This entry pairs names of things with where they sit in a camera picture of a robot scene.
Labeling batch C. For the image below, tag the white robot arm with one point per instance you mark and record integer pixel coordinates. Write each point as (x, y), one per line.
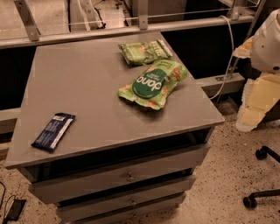
(265, 48)

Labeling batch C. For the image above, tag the green rice chip bag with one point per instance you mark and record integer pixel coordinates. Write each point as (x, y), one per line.
(153, 86)

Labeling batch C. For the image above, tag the light green snack bag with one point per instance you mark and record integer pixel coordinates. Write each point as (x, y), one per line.
(143, 53)

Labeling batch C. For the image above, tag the grey drawer cabinet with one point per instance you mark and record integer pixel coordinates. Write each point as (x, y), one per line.
(82, 79)

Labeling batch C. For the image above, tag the top grey drawer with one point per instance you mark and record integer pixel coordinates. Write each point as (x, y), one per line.
(83, 183)

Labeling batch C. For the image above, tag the grey drawer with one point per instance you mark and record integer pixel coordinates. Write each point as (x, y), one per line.
(131, 212)
(97, 205)
(83, 183)

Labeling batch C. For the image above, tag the middle grey drawer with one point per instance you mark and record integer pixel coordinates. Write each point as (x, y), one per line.
(97, 205)

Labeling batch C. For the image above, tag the dark blue snack bar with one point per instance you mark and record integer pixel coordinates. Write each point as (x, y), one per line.
(50, 136)

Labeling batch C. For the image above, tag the bottom grey drawer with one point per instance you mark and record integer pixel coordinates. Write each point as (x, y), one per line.
(131, 212)

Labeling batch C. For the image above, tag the black box on floor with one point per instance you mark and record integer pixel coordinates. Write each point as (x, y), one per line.
(15, 210)

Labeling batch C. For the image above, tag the grey metal railing frame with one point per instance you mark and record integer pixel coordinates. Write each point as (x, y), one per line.
(44, 22)

